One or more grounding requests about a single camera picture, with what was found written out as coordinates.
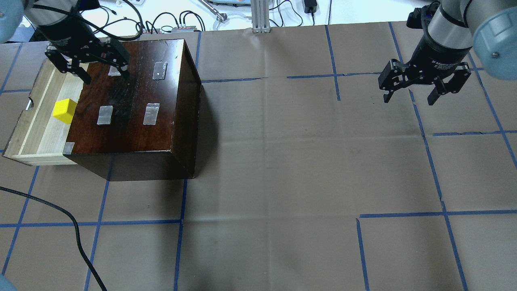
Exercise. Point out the black power adapter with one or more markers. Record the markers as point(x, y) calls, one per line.
point(310, 6)

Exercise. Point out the aluminium frame post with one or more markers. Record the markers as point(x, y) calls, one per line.
point(260, 16)

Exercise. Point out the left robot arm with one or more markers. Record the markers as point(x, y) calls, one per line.
point(46, 12)

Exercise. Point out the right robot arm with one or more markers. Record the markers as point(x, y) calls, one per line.
point(451, 28)

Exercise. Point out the brown paper table cover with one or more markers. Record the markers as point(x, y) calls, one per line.
point(307, 180)

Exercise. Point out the light wooden drawer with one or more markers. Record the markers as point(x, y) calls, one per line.
point(38, 138)

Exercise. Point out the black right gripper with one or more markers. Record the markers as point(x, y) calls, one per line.
point(437, 57)

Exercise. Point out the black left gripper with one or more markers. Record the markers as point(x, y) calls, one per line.
point(69, 37)

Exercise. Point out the dark wooden drawer cabinet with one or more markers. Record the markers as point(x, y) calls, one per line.
point(144, 127)

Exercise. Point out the yellow block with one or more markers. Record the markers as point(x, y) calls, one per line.
point(64, 110)

